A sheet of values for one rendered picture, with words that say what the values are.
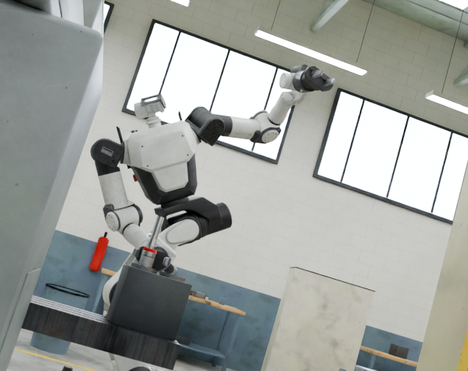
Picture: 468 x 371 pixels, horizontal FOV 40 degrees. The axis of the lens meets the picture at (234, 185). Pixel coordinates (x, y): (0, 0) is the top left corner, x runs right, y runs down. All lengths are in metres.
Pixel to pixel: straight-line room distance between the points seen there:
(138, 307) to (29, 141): 0.95
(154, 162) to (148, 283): 0.59
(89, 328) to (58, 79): 0.95
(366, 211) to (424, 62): 2.71
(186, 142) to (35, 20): 1.29
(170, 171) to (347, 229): 7.99
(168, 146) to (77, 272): 7.22
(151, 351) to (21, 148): 0.97
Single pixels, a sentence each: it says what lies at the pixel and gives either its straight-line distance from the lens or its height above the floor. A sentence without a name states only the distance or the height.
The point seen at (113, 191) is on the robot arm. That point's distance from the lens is 2.59.
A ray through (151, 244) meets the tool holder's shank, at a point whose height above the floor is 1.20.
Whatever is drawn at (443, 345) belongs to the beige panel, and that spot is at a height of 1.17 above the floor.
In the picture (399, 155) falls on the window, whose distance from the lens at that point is 10.78.
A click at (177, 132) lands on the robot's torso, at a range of 2.56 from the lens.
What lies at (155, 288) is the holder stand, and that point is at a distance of 2.14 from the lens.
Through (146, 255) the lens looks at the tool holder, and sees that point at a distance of 2.17.
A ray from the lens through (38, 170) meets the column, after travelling 1.32.
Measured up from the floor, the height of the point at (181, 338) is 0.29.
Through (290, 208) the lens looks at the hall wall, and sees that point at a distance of 10.12.
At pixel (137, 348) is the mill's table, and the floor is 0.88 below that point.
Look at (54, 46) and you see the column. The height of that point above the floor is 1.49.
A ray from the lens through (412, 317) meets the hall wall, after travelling 10.91.
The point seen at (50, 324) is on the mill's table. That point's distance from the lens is 2.08.
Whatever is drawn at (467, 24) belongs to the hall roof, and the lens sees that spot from 11.32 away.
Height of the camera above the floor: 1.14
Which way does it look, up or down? 9 degrees up
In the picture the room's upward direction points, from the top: 17 degrees clockwise
